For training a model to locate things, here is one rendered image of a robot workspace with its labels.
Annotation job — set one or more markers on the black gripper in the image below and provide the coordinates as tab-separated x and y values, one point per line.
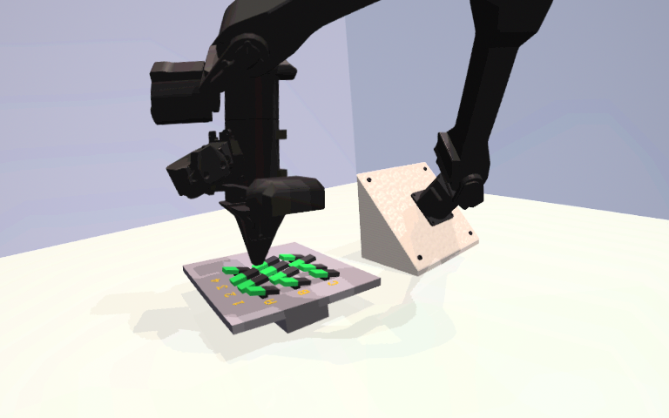
260	201

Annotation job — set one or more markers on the pale mauve switch panel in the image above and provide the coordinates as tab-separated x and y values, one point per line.
291	289

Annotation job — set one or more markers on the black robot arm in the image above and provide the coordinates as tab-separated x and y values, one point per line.
249	57

